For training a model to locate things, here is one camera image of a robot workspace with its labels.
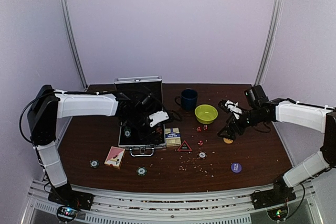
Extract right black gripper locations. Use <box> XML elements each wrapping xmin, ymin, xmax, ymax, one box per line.
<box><xmin>217</xmin><ymin>106</ymin><xmax>266</xmax><ymax>141</ymax></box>

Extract silver aluminium poker case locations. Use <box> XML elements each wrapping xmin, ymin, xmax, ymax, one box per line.
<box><xmin>114</xmin><ymin>76</ymin><xmax>166</xmax><ymax>157</ymax></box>

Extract blue gold card deck box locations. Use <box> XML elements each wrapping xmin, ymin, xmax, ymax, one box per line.
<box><xmin>164</xmin><ymin>127</ymin><xmax>182</xmax><ymax>147</ymax></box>

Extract black red triangle all-in button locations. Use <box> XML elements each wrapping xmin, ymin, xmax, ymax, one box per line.
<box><xmin>177</xmin><ymin>141</ymin><xmax>193</xmax><ymax>152</ymax></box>

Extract red white card deck box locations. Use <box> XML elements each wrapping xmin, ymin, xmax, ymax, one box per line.
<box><xmin>104</xmin><ymin>146</ymin><xmax>125</xmax><ymax>169</ymax></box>

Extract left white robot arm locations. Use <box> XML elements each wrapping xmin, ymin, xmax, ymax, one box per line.
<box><xmin>27</xmin><ymin>85</ymin><xmax>172</xmax><ymax>205</ymax></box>

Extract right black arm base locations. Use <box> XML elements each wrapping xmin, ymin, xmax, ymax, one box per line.
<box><xmin>251</xmin><ymin>178</ymin><xmax>296</xmax><ymax>209</ymax></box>

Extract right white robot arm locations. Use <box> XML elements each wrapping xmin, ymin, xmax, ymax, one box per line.
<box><xmin>218</xmin><ymin>98</ymin><xmax>335</xmax><ymax>204</ymax></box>

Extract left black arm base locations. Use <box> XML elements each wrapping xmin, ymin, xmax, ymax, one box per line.
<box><xmin>48</xmin><ymin>183</ymin><xmax>94</xmax><ymax>210</ymax></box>

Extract yellow round button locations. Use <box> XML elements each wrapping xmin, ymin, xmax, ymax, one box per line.
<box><xmin>223</xmin><ymin>138</ymin><xmax>233</xmax><ymax>144</ymax></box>

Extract green chip stack in case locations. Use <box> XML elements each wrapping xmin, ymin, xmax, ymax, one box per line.
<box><xmin>123</xmin><ymin>127</ymin><xmax>132</xmax><ymax>138</ymax></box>

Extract lime green bowl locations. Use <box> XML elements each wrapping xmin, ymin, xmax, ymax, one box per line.
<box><xmin>194</xmin><ymin>104</ymin><xmax>218</xmax><ymax>125</ymax></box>

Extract black red poker chip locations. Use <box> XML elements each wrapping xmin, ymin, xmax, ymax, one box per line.
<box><xmin>197</xmin><ymin>152</ymin><xmax>207</xmax><ymax>159</ymax></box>

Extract purple round button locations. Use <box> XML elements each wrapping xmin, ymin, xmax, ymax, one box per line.
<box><xmin>230</xmin><ymin>162</ymin><xmax>242</xmax><ymax>173</ymax></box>

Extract dark blue mug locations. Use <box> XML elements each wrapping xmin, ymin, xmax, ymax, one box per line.
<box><xmin>174</xmin><ymin>89</ymin><xmax>198</xmax><ymax>111</ymax></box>

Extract green poker chip middle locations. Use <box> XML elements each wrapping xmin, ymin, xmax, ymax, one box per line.
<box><xmin>136</xmin><ymin>167</ymin><xmax>148</xmax><ymax>176</ymax></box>

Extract green poker chip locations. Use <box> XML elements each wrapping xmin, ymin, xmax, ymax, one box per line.
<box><xmin>90</xmin><ymin>159</ymin><xmax>100</xmax><ymax>169</ymax></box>
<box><xmin>136</xmin><ymin>167</ymin><xmax>148</xmax><ymax>176</ymax></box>

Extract green poker chip left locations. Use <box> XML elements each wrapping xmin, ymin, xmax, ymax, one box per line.
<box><xmin>90</xmin><ymin>159</ymin><xmax>100</xmax><ymax>169</ymax></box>

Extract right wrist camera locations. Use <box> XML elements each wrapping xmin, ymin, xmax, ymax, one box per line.
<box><xmin>244</xmin><ymin>85</ymin><xmax>269</xmax><ymax>109</ymax></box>

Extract right aluminium frame post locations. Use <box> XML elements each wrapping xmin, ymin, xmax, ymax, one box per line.
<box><xmin>254</xmin><ymin>0</ymin><xmax>284</xmax><ymax>86</ymax></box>

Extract aluminium frame post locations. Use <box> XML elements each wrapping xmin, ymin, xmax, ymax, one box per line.
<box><xmin>60</xmin><ymin>0</ymin><xmax>88</xmax><ymax>90</ymax></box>
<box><xmin>254</xmin><ymin>0</ymin><xmax>284</xmax><ymax>86</ymax></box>

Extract left aluminium frame post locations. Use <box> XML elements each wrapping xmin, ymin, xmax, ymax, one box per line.
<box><xmin>60</xmin><ymin>0</ymin><xmax>88</xmax><ymax>90</ymax></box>

